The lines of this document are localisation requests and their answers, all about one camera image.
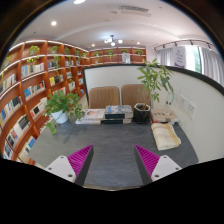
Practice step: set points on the white wall socket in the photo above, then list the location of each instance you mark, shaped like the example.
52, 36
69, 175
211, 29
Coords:
191, 110
183, 102

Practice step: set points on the black track light rail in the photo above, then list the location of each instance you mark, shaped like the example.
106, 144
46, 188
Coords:
183, 41

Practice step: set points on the beige upholstered chair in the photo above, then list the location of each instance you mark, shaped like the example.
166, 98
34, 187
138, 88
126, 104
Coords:
104, 97
133, 95

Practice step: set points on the white thick book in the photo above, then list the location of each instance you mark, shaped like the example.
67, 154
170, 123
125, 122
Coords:
93, 114

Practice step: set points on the grey curtain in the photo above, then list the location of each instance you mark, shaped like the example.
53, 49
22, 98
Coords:
165, 56
213, 65

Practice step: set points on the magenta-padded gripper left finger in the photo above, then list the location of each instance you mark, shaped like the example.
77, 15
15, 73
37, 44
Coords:
60, 165

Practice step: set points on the ceiling air vent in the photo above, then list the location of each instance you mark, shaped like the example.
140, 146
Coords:
135, 10

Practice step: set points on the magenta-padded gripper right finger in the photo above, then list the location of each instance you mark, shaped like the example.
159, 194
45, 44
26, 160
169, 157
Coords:
165, 165

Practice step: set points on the cream yellow striped towel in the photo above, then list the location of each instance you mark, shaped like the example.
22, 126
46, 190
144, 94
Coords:
165, 136

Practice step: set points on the ceiling lamp with round bulbs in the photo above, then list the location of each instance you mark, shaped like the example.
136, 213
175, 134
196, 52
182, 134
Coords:
112, 40

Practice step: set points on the leafy plant in white pot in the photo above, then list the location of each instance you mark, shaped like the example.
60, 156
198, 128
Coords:
63, 105

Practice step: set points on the white thin book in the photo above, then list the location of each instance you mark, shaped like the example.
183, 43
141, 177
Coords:
87, 121

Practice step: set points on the small white framed notice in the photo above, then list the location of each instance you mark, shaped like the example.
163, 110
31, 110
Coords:
126, 58

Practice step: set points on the dark-spined large book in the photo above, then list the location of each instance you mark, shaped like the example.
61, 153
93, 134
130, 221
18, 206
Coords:
116, 121
118, 111

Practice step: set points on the orange wooden bookshelf unit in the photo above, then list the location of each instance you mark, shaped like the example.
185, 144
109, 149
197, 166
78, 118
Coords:
30, 86

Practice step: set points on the clear acrylic sign stand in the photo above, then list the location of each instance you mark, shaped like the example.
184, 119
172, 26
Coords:
169, 101

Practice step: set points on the red and black book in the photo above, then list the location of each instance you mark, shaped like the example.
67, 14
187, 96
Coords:
160, 122

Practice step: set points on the tall plant in black pot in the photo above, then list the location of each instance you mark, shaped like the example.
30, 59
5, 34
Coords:
141, 115

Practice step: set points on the white sign on partition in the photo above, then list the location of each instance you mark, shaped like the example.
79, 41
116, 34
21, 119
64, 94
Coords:
179, 56

